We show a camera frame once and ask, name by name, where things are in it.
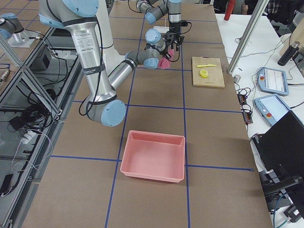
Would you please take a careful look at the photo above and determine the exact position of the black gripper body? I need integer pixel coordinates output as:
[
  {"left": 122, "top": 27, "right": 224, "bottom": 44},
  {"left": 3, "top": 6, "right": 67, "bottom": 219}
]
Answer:
[
  {"left": 165, "top": 20, "right": 184, "bottom": 46},
  {"left": 159, "top": 41, "right": 169, "bottom": 56}
]

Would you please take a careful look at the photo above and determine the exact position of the pink and grey cloth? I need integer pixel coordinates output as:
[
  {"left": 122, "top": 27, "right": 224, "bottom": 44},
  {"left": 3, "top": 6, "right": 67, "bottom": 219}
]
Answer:
[{"left": 158, "top": 49, "right": 175, "bottom": 69}]

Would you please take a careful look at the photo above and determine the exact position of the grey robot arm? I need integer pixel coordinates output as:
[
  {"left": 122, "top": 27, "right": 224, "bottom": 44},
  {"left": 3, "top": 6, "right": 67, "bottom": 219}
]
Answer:
[
  {"left": 136, "top": 0, "right": 188, "bottom": 51},
  {"left": 39, "top": 0, "right": 171, "bottom": 127}
]

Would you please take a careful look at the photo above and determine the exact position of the black water bottle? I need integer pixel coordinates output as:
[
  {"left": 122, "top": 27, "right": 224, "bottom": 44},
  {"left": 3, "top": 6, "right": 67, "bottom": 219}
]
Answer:
[{"left": 277, "top": 41, "right": 300, "bottom": 66}]

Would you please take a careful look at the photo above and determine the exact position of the white rectangular tray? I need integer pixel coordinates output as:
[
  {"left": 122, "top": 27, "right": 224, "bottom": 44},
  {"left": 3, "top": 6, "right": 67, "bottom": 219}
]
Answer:
[{"left": 153, "top": 26, "right": 170, "bottom": 34}]

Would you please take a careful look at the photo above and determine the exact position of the yellow plastic knife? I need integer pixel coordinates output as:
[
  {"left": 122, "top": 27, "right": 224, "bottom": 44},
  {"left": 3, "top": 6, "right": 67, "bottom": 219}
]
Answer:
[{"left": 196, "top": 64, "right": 218, "bottom": 68}]

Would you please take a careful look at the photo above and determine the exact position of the yellow lemon slice toy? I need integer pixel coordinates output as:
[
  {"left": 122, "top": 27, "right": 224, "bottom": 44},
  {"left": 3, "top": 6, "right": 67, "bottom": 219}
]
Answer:
[{"left": 199, "top": 69, "right": 209, "bottom": 78}]

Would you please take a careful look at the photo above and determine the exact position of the bamboo cutting board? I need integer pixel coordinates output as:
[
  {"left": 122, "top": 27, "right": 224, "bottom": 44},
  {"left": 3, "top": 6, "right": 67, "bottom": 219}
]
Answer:
[{"left": 192, "top": 57, "right": 225, "bottom": 88}]

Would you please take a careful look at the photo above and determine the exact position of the red bottle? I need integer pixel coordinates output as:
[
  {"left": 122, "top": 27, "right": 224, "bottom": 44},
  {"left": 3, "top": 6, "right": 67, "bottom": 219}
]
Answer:
[{"left": 224, "top": 0, "right": 236, "bottom": 21}]

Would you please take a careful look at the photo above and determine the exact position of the blue teach pendant far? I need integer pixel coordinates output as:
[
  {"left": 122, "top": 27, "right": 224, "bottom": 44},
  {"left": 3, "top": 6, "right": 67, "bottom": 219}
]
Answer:
[{"left": 257, "top": 67, "right": 289, "bottom": 96}]

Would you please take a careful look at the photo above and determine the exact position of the blue teach pendant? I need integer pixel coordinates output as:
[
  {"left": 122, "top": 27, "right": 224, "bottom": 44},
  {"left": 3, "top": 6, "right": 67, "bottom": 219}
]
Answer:
[
  {"left": 254, "top": 94, "right": 291, "bottom": 126},
  {"left": 257, "top": 67, "right": 289, "bottom": 96}
]

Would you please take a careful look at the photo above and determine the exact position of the pink plastic bin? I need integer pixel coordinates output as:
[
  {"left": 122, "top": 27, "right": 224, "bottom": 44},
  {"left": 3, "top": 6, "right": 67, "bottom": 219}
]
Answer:
[{"left": 120, "top": 130, "right": 185, "bottom": 183}]

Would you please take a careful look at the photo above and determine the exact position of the blue teach pendant near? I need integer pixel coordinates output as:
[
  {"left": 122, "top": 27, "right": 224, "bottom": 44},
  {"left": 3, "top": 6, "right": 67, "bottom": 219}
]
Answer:
[{"left": 254, "top": 94, "right": 291, "bottom": 126}]

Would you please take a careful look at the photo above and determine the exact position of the black laptop computer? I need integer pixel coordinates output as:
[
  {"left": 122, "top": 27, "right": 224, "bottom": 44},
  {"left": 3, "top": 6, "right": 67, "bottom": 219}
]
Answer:
[{"left": 251, "top": 111, "right": 304, "bottom": 181}]

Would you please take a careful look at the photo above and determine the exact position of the white power adapter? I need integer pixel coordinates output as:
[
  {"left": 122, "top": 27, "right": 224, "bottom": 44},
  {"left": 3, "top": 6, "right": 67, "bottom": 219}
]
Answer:
[{"left": 20, "top": 130, "right": 37, "bottom": 144}]

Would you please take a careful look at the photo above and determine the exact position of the black smartphone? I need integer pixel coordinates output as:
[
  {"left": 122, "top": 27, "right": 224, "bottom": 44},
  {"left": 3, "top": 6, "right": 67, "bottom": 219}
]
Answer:
[{"left": 0, "top": 174, "right": 13, "bottom": 197}]

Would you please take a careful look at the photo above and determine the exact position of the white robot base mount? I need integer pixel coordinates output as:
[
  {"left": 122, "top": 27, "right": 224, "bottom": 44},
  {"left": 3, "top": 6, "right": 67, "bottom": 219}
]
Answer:
[{"left": 95, "top": 0, "right": 124, "bottom": 62}]

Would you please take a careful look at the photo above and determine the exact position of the aluminium frame post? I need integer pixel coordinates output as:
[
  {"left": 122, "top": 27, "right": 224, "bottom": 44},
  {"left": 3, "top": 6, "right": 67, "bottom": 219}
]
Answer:
[{"left": 227, "top": 0, "right": 269, "bottom": 75}]

